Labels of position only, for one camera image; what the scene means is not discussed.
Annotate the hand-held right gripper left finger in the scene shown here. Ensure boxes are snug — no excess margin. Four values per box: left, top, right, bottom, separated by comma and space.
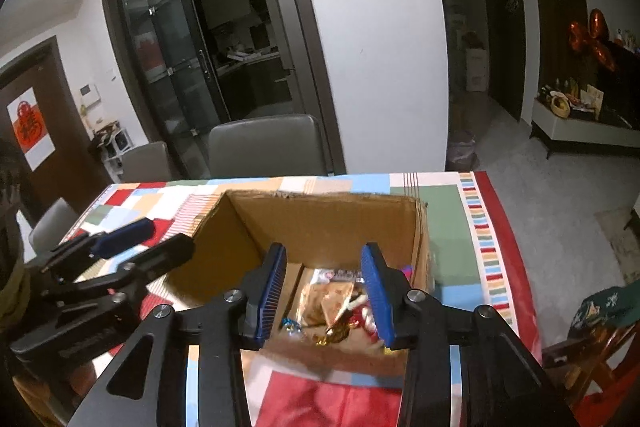
67, 243, 289, 427

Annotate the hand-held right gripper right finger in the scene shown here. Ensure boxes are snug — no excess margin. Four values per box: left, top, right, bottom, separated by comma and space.
360, 242, 581, 427

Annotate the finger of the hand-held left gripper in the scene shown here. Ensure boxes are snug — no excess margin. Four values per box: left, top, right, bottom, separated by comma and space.
107, 234, 196, 303
37, 218, 157, 281

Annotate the red snack packet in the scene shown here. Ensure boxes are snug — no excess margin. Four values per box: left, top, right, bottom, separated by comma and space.
344, 307, 386, 349

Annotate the clear packet of blue candies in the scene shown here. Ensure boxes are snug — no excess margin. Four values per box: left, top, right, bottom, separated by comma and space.
277, 317, 306, 338

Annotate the brown cardboard box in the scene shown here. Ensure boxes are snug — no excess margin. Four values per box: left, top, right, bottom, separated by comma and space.
160, 189, 431, 376

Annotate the grey upholstered chair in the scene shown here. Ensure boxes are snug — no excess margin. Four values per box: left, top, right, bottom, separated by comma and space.
121, 141, 174, 183
28, 199, 81, 253
207, 114, 329, 178

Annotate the small white shoe rack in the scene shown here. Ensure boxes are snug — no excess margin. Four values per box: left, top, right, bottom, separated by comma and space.
90, 120, 132, 178

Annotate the brown door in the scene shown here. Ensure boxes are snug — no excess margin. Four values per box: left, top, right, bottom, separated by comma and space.
0, 35, 102, 214

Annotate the colourful checked tablecloth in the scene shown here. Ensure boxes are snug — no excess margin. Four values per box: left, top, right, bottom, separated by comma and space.
59, 171, 544, 427

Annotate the red and white door poster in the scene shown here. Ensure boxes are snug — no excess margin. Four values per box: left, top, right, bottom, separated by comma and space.
7, 86, 56, 172

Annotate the translucent plastic bag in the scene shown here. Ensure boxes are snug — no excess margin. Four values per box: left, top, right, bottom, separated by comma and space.
446, 129, 479, 172

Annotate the dark framed sliding glass door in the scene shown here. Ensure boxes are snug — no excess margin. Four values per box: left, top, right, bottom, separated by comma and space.
99, 0, 347, 178

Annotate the green cloth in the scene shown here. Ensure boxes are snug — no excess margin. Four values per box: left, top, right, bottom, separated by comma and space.
567, 286, 634, 344

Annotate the wooden chair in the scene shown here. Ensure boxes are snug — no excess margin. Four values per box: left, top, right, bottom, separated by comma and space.
542, 319, 640, 427

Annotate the yellow basket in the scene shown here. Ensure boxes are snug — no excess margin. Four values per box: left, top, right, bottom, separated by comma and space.
548, 91, 571, 116

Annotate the white low sideboard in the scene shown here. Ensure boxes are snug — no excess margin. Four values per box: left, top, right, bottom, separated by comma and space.
529, 99, 640, 160

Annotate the silver refrigerator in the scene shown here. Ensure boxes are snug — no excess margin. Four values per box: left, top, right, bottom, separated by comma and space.
249, 0, 302, 118

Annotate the dark wooden door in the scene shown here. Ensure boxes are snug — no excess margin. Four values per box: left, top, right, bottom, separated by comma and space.
474, 0, 529, 124

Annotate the dark long cabinet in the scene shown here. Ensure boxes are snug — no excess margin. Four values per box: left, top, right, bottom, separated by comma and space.
585, 41, 640, 130

